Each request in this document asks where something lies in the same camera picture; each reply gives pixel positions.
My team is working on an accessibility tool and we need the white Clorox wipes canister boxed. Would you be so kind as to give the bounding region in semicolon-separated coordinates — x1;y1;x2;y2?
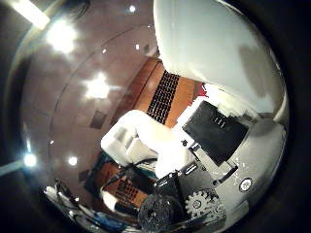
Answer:
152;0;288;118

